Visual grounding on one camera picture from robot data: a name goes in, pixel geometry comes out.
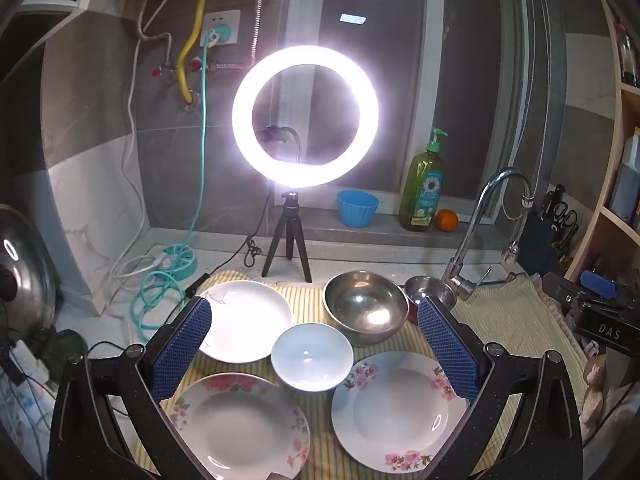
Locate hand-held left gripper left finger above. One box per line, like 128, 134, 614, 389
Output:
47, 296, 216, 480

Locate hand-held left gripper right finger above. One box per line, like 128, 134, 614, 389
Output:
415, 296, 586, 480

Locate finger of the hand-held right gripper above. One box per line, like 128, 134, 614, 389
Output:
541, 271, 590, 311
580, 270, 640, 307

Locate white plate grey leaf print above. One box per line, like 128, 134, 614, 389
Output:
197, 281, 293, 363

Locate small steel bowl red outside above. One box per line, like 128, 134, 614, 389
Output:
404, 275, 457, 323

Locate floral white plate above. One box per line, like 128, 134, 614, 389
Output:
169, 372, 311, 480
331, 351, 472, 471

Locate large stainless steel bowl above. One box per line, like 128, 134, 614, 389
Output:
322, 270, 410, 347

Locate light blue ceramic bowl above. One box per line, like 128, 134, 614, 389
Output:
271, 323, 355, 392

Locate wooden shelf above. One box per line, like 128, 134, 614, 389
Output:
565, 10, 640, 286

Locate dark knife block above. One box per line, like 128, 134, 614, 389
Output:
520, 185, 581, 272

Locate yellow striped cloth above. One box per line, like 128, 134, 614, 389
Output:
132, 270, 591, 480

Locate black scissors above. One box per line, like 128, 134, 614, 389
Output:
552, 202, 579, 242

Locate teal round power strip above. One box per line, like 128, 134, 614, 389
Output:
161, 244, 197, 281

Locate chrome faucet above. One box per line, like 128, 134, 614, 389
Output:
440, 167, 533, 302

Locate dark green object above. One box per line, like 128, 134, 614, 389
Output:
37, 330, 87, 377

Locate black tripod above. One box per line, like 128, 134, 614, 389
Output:
261, 189, 313, 283

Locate green dish soap bottle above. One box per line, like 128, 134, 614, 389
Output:
398, 127, 448, 232

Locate blue ribbed cup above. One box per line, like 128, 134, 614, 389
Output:
336, 189, 380, 228

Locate steel pot lid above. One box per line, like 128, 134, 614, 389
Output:
0, 203, 63, 341

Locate corrugated metal pipe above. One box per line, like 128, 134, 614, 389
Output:
248, 0, 267, 67

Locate metal sprayer hose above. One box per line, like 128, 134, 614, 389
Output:
501, 35, 556, 265

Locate black ring light cable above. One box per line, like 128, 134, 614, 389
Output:
184, 195, 277, 302

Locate thin black cable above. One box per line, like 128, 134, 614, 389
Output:
0, 330, 131, 418

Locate teal hose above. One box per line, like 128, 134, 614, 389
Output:
129, 30, 221, 346

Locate white cable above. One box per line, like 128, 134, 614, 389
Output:
111, 0, 176, 281

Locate yellow hose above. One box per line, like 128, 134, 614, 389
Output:
178, 0, 207, 106

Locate white wall socket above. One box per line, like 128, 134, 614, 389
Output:
202, 11, 241, 47

